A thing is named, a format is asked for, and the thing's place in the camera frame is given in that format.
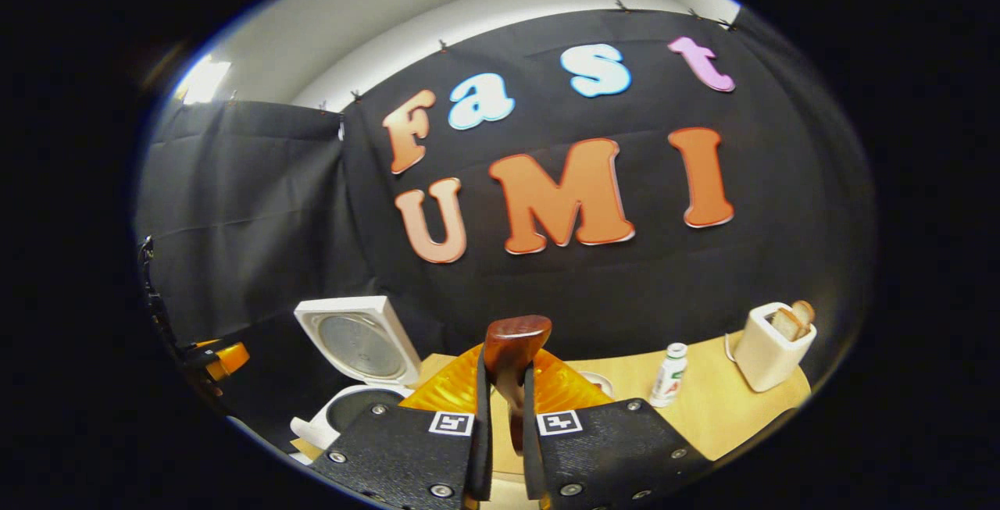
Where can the white rice cooker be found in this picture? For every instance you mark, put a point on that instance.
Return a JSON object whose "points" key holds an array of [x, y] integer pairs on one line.
{"points": [[359, 342]]}

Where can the cream toaster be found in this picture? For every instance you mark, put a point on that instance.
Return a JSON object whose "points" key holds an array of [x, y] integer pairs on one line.
{"points": [[766, 358]]}

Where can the white bottle green cap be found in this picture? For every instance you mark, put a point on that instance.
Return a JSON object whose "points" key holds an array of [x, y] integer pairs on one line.
{"points": [[669, 377]]}

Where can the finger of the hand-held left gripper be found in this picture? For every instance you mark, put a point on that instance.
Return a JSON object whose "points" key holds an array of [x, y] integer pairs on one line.
{"points": [[230, 358]]}

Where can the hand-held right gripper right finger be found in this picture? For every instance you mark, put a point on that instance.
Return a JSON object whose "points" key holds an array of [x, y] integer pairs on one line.
{"points": [[533, 455]]}

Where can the white round plate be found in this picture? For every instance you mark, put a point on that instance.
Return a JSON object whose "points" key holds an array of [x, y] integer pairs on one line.
{"points": [[601, 381]]}

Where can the rectangular ceiling light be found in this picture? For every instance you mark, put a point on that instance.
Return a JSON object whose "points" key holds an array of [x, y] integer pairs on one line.
{"points": [[203, 80]]}

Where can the pale bread slice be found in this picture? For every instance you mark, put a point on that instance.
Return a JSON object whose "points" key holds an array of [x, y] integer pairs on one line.
{"points": [[785, 324]]}

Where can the black backdrop cloth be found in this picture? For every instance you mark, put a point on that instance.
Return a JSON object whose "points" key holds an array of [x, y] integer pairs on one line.
{"points": [[258, 205]]}

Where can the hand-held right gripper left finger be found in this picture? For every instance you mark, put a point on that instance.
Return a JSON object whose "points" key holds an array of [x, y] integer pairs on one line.
{"points": [[480, 447]]}

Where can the brown-crust bread slice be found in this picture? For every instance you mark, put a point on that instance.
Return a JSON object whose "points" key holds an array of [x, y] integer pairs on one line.
{"points": [[805, 312]]}

